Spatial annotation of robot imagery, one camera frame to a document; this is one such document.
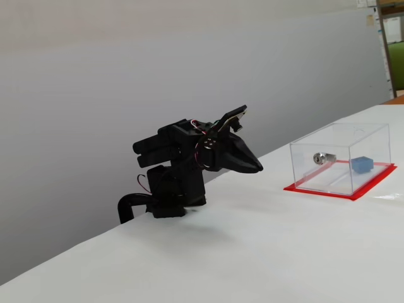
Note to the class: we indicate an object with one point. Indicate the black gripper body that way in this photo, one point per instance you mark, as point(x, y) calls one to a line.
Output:
point(237, 158)

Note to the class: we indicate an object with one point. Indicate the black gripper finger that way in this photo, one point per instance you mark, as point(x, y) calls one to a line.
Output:
point(243, 151)
point(240, 167)

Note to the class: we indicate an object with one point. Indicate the blue lego brick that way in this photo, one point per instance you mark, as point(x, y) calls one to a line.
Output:
point(362, 164)

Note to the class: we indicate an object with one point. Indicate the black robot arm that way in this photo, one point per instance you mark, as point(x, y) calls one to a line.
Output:
point(176, 176)

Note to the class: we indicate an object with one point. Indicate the transparent plastic box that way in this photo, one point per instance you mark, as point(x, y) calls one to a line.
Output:
point(363, 142)

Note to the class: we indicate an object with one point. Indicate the silver cam lock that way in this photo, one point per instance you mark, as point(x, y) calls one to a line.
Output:
point(320, 158)

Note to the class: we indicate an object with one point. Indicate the black table clamp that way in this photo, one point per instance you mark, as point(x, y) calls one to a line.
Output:
point(124, 205)

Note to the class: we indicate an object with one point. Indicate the red tape rectangle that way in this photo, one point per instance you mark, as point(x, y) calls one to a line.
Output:
point(356, 197)

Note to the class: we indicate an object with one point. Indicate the wooden tabletop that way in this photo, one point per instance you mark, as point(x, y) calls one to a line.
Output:
point(394, 101)

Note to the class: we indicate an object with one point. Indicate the green seat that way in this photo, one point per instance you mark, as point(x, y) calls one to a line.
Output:
point(397, 66)

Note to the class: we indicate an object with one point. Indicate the small beige paper note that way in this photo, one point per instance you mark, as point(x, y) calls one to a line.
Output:
point(369, 20)

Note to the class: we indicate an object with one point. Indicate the white paper sign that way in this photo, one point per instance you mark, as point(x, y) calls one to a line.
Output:
point(393, 30)

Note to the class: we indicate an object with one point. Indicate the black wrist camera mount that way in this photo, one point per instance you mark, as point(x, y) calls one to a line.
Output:
point(233, 115)

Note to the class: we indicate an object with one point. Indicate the grey metal shelf post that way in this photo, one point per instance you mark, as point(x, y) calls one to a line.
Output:
point(383, 47)

